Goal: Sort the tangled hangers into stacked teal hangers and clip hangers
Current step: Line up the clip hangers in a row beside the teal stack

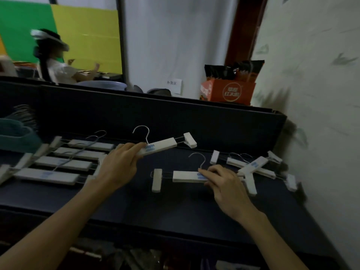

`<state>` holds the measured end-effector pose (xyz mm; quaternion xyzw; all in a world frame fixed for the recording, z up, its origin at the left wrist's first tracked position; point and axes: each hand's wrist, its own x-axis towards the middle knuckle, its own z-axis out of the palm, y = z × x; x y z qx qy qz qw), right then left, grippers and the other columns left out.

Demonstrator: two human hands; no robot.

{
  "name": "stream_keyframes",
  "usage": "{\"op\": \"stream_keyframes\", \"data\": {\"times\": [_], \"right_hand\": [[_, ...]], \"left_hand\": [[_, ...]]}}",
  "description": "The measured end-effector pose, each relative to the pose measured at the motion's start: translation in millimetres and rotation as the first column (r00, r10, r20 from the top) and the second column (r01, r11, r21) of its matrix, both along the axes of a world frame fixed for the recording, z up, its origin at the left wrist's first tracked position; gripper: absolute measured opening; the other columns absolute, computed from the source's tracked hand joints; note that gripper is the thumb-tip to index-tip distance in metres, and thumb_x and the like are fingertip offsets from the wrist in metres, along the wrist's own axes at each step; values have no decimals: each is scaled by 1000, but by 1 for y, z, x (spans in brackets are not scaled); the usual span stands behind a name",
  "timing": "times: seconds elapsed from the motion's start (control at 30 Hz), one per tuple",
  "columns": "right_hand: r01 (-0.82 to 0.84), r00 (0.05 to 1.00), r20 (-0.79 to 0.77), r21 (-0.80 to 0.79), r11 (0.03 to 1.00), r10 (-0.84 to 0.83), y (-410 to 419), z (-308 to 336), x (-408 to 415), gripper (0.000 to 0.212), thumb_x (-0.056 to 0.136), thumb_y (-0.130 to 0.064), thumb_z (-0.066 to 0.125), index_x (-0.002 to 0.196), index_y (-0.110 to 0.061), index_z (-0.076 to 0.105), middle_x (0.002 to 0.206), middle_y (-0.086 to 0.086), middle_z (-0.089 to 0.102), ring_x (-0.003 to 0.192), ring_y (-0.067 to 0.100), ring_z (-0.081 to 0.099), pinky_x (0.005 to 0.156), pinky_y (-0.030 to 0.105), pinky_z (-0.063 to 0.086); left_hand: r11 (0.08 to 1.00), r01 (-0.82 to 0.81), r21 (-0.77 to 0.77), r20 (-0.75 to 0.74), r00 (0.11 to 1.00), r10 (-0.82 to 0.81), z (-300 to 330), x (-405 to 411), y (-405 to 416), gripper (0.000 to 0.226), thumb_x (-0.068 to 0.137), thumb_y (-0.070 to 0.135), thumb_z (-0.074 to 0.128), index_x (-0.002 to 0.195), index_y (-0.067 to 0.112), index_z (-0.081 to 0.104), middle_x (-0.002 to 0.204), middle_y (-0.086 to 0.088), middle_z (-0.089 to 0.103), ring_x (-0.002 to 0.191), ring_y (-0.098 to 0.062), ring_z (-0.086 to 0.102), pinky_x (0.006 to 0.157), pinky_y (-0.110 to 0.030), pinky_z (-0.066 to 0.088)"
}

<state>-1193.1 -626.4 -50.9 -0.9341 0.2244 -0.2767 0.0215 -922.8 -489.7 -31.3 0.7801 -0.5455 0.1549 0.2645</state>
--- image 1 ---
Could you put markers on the person's right hand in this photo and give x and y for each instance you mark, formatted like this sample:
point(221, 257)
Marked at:
point(230, 194)

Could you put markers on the person's left hand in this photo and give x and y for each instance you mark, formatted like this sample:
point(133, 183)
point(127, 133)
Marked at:
point(118, 168)

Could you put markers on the stack of teal hangers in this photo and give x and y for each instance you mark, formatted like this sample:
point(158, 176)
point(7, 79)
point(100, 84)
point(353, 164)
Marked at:
point(17, 137)

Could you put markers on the person's left forearm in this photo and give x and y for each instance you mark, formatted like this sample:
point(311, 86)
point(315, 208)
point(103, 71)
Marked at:
point(50, 233)

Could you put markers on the person's right forearm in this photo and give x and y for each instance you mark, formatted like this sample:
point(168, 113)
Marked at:
point(272, 244)

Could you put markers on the black table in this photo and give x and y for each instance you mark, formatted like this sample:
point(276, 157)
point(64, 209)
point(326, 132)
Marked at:
point(182, 210)

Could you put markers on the black back panel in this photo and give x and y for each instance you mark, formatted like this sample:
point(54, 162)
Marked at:
point(140, 112)

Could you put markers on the lavender plastic basin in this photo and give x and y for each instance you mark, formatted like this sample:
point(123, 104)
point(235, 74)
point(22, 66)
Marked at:
point(107, 85)

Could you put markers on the grey round container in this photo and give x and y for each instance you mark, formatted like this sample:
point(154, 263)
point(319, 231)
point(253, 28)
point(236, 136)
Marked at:
point(160, 92)

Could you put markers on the row of brown flat packets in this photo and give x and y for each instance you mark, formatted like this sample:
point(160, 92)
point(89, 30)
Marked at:
point(92, 72)

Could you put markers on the small white label sign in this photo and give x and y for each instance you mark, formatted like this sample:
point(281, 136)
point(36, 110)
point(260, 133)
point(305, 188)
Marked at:
point(174, 85)

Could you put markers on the orange snack carton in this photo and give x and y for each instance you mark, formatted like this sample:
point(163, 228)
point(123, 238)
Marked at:
point(230, 92)

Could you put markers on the yellow wall panel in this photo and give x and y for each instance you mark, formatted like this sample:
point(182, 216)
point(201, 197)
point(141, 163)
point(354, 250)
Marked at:
point(90, 33)

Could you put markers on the brown door frame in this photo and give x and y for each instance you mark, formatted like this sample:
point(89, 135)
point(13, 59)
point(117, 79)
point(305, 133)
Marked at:
point(244, 30)

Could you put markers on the orange wall panel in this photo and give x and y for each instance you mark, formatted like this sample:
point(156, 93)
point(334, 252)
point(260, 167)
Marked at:
point(2, 47)

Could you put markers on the green wall panel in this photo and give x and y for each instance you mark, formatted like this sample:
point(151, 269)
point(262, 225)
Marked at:
point(19, 25)

